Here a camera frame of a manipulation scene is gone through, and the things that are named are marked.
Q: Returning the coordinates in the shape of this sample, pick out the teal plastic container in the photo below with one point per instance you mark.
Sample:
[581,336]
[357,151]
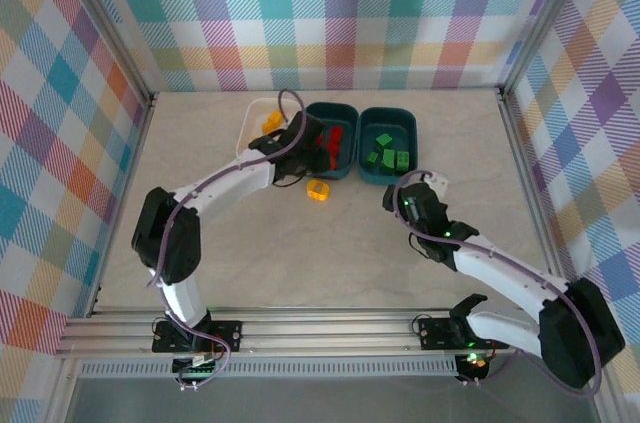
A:
[395,118]
[345,118]

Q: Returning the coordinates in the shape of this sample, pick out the aluminium frame leg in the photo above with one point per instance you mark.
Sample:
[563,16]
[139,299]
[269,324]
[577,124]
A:
[57,393]
[602,393]

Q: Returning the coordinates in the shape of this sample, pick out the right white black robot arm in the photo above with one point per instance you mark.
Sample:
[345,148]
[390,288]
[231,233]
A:
[500,273]

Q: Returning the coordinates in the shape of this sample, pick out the yellow curved lego brick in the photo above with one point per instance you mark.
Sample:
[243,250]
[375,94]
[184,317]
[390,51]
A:
[272,121]

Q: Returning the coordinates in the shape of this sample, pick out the aluminium frame post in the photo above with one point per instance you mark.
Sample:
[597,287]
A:
[544,18]
[117,18]

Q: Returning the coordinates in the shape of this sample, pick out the white plastic container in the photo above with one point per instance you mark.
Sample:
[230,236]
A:
[252,123]

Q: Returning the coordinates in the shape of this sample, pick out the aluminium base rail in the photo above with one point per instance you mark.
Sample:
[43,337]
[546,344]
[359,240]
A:
[325,333]

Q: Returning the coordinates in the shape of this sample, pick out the aluminium side rail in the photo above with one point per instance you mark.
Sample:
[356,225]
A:
[126,193]
[532,193]

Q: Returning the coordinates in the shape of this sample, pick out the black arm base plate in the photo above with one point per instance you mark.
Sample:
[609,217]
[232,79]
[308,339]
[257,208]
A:
[435,333]
[225,333]

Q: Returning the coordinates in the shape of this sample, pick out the green lego brick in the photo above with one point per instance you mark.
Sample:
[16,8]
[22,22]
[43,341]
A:
[372,159]
[384,140]
[389,161]

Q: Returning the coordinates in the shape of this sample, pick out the red lego brick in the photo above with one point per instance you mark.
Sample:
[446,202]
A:
[332,148]
[336,134]
[333,162]

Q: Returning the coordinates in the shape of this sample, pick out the yellow oval lego printed 120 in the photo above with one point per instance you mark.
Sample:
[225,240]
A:
[317,190]

